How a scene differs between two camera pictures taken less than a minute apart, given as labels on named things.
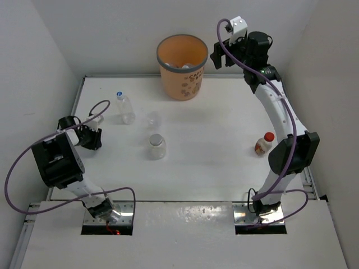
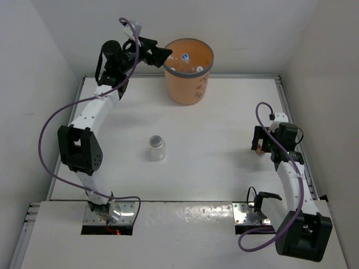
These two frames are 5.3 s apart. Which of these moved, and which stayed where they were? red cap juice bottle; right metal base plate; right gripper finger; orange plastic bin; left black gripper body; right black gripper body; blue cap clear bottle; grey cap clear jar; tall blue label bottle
Moved: left black gripper body; right black gripper body; right gripper finger; orange plastic bin; tall blue label bottle; blue cap clear bottle
Stayed: red cap juice bottle; right metal base plate; grey cap clear jar
